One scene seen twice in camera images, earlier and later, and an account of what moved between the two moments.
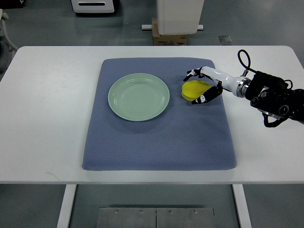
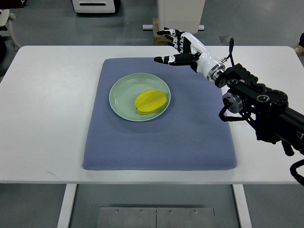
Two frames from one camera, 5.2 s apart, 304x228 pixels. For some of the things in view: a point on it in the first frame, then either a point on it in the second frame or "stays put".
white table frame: (70, 191) stays put
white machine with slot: (92, 6) stays put
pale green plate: (138, 97) stays put
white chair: (7, 51) to (6, 16)
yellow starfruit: (192, 90) to (150, 101)
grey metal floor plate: (156, 217) stays put
